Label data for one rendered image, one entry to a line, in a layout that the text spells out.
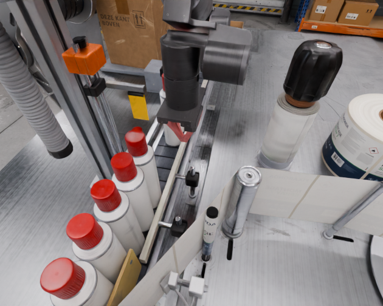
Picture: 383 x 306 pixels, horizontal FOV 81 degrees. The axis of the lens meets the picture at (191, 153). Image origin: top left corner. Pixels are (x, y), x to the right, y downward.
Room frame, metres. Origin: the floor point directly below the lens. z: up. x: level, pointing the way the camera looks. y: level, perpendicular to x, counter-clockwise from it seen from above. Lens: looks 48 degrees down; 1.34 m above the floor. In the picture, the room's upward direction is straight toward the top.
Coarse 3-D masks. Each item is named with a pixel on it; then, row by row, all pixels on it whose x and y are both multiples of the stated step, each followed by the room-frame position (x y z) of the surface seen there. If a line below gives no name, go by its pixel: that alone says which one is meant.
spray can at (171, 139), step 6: (162, 78) 0.45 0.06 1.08; (162, 84) 0.45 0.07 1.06; (162, 90) 0.45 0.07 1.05; (162, 96) 0.44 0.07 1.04; (162, 102) 0.44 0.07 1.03; (168, 132) 0.44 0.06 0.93; (168, 138) 0.44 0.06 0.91; (174, 138) 0.43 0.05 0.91; (168, 144) 0.44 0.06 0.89; (174, 144) 0.43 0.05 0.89
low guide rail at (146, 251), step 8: (184, 144) 0.41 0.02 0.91; (176, 160) 0.35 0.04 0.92; (176, 168) 0.33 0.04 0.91; (168, 176) 0.31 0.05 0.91; (168, 184) 0.29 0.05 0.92; (168, 192) 0.27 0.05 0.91; (160, 200) 0.24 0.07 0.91; (160, 208) 0.23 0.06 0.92; (160, 216) 0.21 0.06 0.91; (152, 224) 0.19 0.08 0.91; (152, 232) 0.18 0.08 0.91; (152, 240) 0.16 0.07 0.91; (144, 248) 0.14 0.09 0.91; (144, 256) 0.13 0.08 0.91
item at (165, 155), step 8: (200, 72) 0.85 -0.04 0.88; (200, 80) 0.79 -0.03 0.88; (208, 80) 0.79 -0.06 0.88; (160, 144) 0.44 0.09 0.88; (160, 152) 0.41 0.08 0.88; (168, 152) 0.41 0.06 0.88; (176, 152) 0.41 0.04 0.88; (184, 152) 0.41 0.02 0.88; (160, 160) 0.38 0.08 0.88; (168, 160) 0.38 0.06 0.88; (160, 168) 0.36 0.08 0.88; (168, 168) 0.36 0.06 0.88; (160, 176) 0.33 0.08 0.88; (160, 184) 0.31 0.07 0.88; (168, 200) 0.26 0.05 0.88; (152, 248) 0.16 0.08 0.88; (144, 264) 0.13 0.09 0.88; (144, 272) 0.11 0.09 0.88
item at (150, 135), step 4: (156, 120) 0.45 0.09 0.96; (156, 124) 0.43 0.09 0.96; (152, 128) 0.42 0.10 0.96; (156, 128) 0.43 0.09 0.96; (148, 132) 0.40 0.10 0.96; (152, 132) 0.40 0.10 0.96; (148, 136) 0.39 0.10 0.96; (152, 136) 0.40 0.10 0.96; (148, 140) 0.38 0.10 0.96; (148, 144) 0.37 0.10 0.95
